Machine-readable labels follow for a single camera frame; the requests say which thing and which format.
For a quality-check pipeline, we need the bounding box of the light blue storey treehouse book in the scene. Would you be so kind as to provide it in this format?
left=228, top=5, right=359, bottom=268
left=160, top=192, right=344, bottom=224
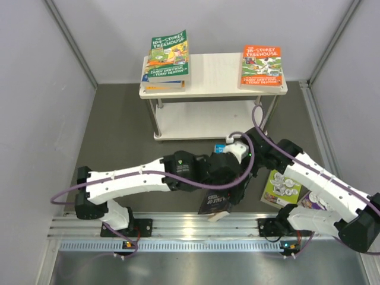
left=214, top=144, right=226, bottom=154

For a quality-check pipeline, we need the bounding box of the dark tale of cities book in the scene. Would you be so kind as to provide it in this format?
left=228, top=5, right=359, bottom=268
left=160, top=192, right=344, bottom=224
left=198, top=190, right=232, bottom=223

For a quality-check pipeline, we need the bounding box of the orange 78-storey treehouse book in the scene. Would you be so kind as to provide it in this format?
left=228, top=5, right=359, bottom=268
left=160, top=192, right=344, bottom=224
left=239, top=45, right=283, bottom=93

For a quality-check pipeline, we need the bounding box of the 130-storey treehouse book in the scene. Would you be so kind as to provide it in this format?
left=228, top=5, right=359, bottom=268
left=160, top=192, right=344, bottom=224
left=142, top=81, right=185, bottom=94

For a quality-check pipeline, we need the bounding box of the blue 91-storey treehouse book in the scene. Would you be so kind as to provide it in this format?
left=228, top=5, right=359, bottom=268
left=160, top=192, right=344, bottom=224
left=141, top=56, right=183, bottom=88

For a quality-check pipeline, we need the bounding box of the green 104-storey treehouse book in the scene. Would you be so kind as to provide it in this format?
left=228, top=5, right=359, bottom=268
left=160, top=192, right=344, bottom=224
left=147, top=30, right=190, bottom=83

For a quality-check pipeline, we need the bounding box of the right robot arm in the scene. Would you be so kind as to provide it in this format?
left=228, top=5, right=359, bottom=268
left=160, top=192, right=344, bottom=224
left=245, top=128, right=379, bottom=253

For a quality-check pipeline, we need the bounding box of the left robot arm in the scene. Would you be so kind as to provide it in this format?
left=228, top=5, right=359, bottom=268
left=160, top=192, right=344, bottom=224
left=74, top=142, right=255, bottom=236

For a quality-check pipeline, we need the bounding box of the lime green cartoon book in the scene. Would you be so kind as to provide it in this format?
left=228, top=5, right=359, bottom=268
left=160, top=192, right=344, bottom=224
left=261, top=170, right=302, bottom=208

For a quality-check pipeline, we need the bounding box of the white two-tier wooden shelf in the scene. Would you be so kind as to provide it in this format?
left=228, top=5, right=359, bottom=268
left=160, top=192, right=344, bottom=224
left=139, top=53, right=288, bottom=141

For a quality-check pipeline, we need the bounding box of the purple cartoon book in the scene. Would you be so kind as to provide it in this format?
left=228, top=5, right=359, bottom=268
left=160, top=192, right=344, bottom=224
left=297, top=191, right=330, bottom=210

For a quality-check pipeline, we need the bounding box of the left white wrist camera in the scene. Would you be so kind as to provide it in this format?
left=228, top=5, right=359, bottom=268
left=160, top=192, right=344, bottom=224
left=223, top=137, right=249, bottom=164

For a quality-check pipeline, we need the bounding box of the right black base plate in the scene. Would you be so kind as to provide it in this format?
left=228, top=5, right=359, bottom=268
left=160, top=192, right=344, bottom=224
left=257, top=218, right=312, bottom=240

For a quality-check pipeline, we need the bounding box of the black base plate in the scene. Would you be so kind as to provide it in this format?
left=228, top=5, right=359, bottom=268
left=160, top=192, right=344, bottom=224
left=257, top=218, right=312, bottom=240
left=100, top=218, right=153, bottom=238

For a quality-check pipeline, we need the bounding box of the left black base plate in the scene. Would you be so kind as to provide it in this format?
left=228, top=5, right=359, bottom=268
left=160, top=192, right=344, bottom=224
left=100, top=218, right=153, bottom=238

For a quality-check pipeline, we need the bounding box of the aluminium mounting rail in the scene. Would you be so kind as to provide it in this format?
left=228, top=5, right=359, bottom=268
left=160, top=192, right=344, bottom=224
left=47, top=212, right=371, bottom=240

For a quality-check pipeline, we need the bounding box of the slotted grey cable duct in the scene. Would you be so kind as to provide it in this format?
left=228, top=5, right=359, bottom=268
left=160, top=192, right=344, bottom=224
left=59, top=240, right=297, bottom=252

